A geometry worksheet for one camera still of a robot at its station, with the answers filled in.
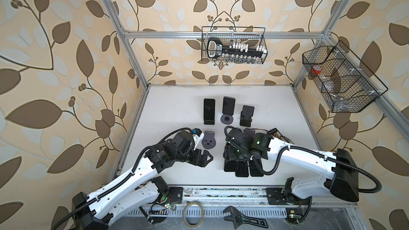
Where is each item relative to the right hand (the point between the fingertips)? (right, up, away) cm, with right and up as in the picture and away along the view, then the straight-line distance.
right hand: (228, 157), depth 76 cm
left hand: (-10, +2, -5) cm, 11 cm away
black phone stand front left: (-10, +5, +11) cm, 16 cm away
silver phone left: (-10, +23, +32) cm, 40 cm away
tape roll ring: (-20, -23, -9) cm, 31 cm away
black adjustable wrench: (+3, -24, -7) cm, 25 cm away
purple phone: (+1, -4, 0) cm, 4 cm away
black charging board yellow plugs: (+31, +7, +18) cm, 36 cm away
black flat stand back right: (+13, +16, +21) cm, 29 cm away
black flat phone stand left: (-10, +13, +28) cm, 32 cm away
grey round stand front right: (+13, +9, +16) cm, 23 cm away
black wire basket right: (+55, +35, -2) cm, 65 cm away
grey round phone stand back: (+2, +15, +26) cm, 31 cm away
